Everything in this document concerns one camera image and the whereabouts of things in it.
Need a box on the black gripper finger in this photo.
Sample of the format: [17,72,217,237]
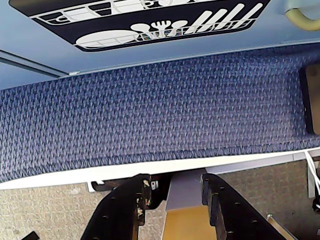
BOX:
[79,174,153,240]
[201,173,299,240]

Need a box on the yellow and grey table leg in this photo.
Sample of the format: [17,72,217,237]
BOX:
[159,167,217,240]

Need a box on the wooden box with black edge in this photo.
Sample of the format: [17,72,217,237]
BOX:
[299,64,320,135]

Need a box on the blue dishwasher print cabinet door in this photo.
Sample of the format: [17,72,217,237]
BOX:
[0,0,320,77]

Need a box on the white cable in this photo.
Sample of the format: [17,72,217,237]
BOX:
[305,152,320,198]

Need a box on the beige curved door handle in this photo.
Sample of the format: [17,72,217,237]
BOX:
[285,7,320,32]

